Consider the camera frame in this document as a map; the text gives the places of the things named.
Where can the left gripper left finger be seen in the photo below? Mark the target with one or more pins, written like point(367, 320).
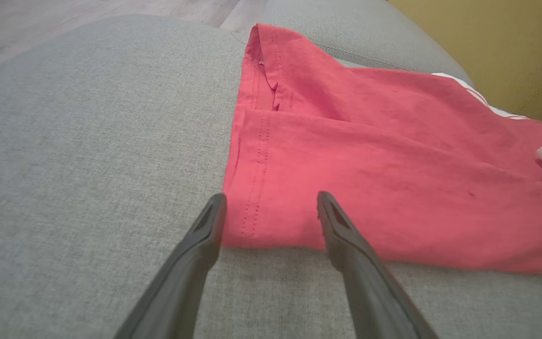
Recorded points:
point(177, 292)

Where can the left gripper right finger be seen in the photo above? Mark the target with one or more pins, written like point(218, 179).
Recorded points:
point(374, 296)

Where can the red basketball jersey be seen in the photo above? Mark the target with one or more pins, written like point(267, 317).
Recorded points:
point(393, 165)

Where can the large grey sofa seat cushion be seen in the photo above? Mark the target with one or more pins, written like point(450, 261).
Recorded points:
point(64, 141)

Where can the wide yellow sofa back cushion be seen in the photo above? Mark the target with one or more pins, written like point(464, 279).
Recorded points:
point(497, 47)

